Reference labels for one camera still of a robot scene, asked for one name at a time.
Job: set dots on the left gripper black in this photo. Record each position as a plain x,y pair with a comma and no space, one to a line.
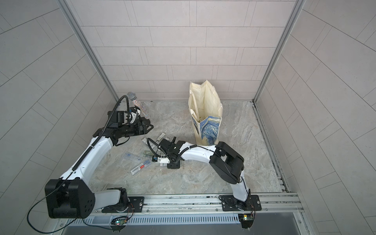
142,131

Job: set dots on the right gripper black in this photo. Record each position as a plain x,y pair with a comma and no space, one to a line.
175,165

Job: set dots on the clear compass case white label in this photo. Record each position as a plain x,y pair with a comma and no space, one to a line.
168,138

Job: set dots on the clear compass case blue pen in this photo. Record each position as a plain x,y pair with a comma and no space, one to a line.
132,157

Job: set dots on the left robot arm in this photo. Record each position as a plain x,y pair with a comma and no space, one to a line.
70,196

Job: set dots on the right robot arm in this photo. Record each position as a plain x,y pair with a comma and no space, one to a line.
225,161

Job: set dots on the clear compass case barcode label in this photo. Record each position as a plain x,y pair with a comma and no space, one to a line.
145,141

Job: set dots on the small clear compass case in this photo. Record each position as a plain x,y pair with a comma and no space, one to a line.
161,136

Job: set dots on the clear case red white label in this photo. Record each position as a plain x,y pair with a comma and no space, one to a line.
140,167

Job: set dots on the glitter microphone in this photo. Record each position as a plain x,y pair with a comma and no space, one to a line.
132,96

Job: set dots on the left controller board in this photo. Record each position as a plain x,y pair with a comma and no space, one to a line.
119,223

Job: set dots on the controller board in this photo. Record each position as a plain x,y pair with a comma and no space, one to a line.
119,223
246,220

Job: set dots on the right controller board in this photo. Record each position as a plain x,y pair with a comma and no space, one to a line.
246,220

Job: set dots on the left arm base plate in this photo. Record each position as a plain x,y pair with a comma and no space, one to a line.
133,204

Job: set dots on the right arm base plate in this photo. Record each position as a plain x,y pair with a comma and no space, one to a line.
229,203

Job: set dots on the aluminium mounting rail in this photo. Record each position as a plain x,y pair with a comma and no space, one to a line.
184,203

